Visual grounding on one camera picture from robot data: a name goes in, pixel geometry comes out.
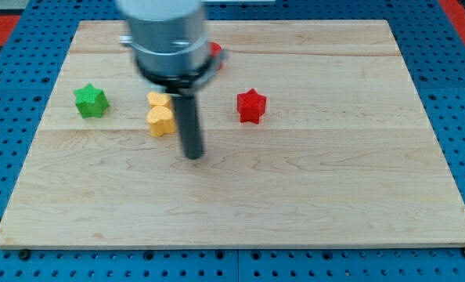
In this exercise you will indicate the red block behind arm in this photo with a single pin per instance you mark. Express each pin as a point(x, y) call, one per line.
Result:
point(216, 51)

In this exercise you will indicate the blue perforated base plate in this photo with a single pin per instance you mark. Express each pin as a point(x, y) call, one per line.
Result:
point(29, 65)

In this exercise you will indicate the green star block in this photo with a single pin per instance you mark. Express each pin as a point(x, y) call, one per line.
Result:
point(90, 101)

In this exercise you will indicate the red star block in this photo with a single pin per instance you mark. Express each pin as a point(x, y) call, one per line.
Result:
point(251, 106)

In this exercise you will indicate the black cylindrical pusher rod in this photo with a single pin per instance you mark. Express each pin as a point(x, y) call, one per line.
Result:
point(188, 125)

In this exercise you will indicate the yellow block behind heart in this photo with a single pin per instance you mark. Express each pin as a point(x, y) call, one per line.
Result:
point(156, 99)

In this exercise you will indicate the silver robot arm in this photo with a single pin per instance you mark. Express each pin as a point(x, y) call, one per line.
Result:
point(171, 49)

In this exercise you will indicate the wooden board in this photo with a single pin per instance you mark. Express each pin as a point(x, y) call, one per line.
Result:
point(343, 157)

